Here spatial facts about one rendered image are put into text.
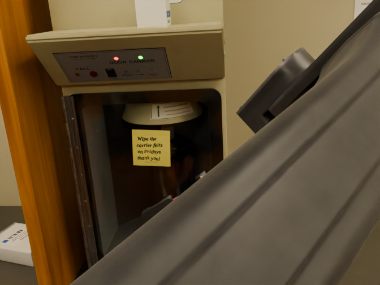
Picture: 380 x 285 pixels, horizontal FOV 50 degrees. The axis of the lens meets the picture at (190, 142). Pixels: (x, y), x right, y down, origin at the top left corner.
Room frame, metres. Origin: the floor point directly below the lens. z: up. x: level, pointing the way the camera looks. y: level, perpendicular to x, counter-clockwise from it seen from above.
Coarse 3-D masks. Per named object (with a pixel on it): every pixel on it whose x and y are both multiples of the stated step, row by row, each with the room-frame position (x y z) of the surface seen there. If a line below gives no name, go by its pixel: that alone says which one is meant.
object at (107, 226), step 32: (96, 96) 0.78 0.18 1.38; (128, 96) 0.77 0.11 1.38; (160, 96) 0.77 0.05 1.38; (192, 96) 0.76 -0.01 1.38; (96, 128) 0.78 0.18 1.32; (128, 128) 0.77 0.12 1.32; (160, 128) 0.77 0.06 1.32; (192, 128) 0.76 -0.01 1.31; (96, 160) 0.78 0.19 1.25; (128, 160) 0.77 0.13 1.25; (192, 160) 0.76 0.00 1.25; (96, 192) 0.78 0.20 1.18; (128, 192) 0.77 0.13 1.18; (160, 192) 0.77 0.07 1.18; (96, 224) 0.78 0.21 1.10; (128, 224) 0.78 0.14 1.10
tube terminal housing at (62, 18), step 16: (48, 0) 0.80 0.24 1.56; (64, 0) 0.79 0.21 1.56; (80, 0) 0.79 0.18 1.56; (96, 0) 0.79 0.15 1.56; (112, 0) 0.79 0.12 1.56; (128, 0) 0.78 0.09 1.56; (192, 0) 0.77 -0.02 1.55; (208, 0) 0.77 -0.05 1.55; (64, 16) 0.80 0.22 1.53; (80, 16) 0.79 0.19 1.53; (96, 16) 0.79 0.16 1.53; (112, 16) 0.79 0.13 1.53; (128, 16) 0.78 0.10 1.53; (176, 16) 0.77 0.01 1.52; (192, 16) 0.77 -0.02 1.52; (208, 16) 0.77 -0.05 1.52; (176, 80) 0.78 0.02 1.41; (192, 80) 0.77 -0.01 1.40; (208, 80) 0.77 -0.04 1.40; (224, 80) 0.77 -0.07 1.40; (224, 96) 0.77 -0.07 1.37; (224, 112) 0.77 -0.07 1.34; (224, 128) 0.77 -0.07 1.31; (224, 144) 0.77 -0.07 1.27
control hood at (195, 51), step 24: (192, 24) 0.70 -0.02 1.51; (216, 24) 0.66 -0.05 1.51; (48, 48) 0.69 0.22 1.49; (72, 48) 0.69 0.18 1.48; (96, 48) 0.69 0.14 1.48; (120, 48) 0.69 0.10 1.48; (144, 48) 0.69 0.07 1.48; (168, 48) 0.69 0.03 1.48; (192, 48) 0.68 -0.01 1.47; (216, 48) 0.68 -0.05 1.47; (48, 72) 0.74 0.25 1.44; (192, 72) 0.73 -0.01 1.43; (216, 72) 0.73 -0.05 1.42
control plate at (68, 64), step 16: (160, 48) 0.68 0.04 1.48; (64, 64) 0.72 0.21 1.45; (80, 64) 0.72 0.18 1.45; (96, 64) 0.72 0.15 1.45; (112, 64) 0.72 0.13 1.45; (128, 64) 0.72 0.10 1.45; (144, 64) 0.72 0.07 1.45; (160, 64) 0.72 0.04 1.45; (80, 80) 0.76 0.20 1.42; (96, 80) 0.75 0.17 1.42; (112, 80) 0.75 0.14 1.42
